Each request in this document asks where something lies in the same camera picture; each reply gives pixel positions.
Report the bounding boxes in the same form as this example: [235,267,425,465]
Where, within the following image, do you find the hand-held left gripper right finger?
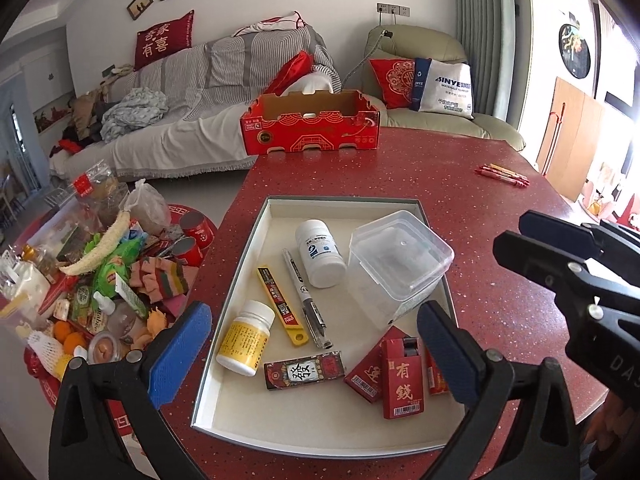
[416,301,593,480]

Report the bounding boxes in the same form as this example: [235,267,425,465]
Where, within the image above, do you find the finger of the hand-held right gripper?
[492,229,601,307]
[518,210,640,261]

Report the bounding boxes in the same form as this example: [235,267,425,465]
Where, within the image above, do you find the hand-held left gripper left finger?
[48,301,213,480]

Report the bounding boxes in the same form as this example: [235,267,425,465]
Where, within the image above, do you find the slim red lighter black cap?
[424,347,451,397]

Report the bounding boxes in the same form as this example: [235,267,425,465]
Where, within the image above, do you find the narrow red case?
[381,336,427,420]

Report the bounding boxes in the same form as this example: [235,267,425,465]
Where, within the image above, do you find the white bottle yellow label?
[216,300,277,376]

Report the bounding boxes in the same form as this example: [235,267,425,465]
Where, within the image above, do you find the wide red case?
[344,326,401,404]

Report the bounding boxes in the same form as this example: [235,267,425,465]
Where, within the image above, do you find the clear plastic box cartoon label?
[348,210,455,329]

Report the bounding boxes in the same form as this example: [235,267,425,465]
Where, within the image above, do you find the yellow blade box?
[256,266,310,347]

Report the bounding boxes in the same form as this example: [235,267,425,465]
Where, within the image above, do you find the dark ornate case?
[263,351,346,392]

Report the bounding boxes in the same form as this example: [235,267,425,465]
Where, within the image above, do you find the clear white gel pen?
[281,248,334,350]

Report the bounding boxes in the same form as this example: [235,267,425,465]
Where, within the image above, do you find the shallow white tray box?
[192,196,469,456]

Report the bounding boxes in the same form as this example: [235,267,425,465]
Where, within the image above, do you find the white bottle blue logo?
[295,219,347,289]

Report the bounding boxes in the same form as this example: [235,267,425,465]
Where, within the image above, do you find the person's right hand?
[582,391,640,480]

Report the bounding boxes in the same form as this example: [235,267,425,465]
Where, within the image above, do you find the red pen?
[475,168,530,187]
[481,165,529,184]
[477,166,521,183]

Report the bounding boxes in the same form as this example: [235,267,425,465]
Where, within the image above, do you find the colourful striped cloth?
[131,255,199,307]

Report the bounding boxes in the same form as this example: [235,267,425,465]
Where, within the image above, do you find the wooden board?
[537,77,619,202]

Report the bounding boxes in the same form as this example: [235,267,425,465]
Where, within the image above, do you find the red drink can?
[171,236,205,266]
[180,211,211,249]

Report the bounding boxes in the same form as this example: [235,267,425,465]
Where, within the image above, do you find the green snack packet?
[85,232,147,302]

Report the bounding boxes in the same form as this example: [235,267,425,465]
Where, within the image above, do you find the pale green armchair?
[361,25,527,154]

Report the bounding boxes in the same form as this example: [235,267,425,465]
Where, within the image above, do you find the orange in foam net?
[30,320,90,376]

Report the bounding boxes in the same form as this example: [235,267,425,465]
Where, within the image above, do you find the dried loofah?
[59,210,132,276]

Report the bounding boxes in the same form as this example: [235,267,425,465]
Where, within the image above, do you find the cluttered side table items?
[22,202,221,461]

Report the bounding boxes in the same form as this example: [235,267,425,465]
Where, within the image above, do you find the grey plastic bag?
[122,180,171,236]

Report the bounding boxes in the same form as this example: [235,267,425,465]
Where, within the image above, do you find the white blue tote bag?
[410,57,475,120]

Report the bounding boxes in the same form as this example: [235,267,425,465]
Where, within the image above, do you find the clear bag red tag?
[50,160,132,222]

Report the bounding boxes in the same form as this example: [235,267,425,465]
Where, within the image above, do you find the white sofa throw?
[112,105,262,181]

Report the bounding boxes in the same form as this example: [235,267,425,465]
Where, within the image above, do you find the red patterned cushion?
[369,58,419,110]

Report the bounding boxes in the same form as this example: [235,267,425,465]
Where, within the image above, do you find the grey blue crumpled cloth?
[101,87,170,142]

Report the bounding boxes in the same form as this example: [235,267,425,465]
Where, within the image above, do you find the red cardboard fruit box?
[239,89,382,156]

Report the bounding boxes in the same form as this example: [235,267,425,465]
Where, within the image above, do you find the pile of dark clothes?
[52,64,137,157]

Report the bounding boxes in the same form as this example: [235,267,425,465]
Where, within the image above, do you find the landscape painting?
[32,97,71,134]

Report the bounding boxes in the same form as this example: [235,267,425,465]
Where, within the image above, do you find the grey striped sofa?
[50,24,342,181]

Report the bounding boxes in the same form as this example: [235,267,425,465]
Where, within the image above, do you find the plain red cushion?
[263,51,315,97]

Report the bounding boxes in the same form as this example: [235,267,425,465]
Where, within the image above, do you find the red cushion gold characters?
[134,10,196,71]

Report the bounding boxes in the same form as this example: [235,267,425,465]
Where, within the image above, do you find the white red-trimmed cloth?
[232,10,307,37]

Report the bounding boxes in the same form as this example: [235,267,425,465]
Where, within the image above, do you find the round black wall decoration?
[558,22,594,80]

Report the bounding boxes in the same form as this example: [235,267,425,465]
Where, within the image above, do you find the grey charging cable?
[340,30,394,87]

